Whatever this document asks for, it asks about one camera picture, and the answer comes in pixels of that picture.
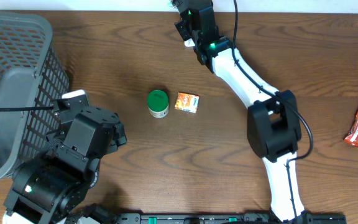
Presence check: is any orange Kleenex tissue pack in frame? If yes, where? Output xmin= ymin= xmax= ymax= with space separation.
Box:
xmin=175 ymin=92 xmax=200 ymax=113

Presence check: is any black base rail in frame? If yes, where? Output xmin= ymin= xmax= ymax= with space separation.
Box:
xmin=70 ymin=203 xmax=347 ymax=224

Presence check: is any green lid jar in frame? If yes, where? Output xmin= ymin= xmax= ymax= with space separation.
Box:
xmin=147 ymin=90 xmax=169 ymax=118

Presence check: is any grey plastic basket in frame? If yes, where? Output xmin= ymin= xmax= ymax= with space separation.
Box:
xmin=0 ymin=12 xmax=69 ymax=179

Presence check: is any white barcode scanner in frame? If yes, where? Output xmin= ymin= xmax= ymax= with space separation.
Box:
xmin=184 ymin=39 xmax=195 ymax=47

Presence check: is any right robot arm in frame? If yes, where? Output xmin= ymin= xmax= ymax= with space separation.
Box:
xmin=172 ymin=0 xmax=305 ymax=223

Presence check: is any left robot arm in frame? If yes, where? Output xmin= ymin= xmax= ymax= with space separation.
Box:
xmin=3 ymin=106 xmax=127 ymax=223

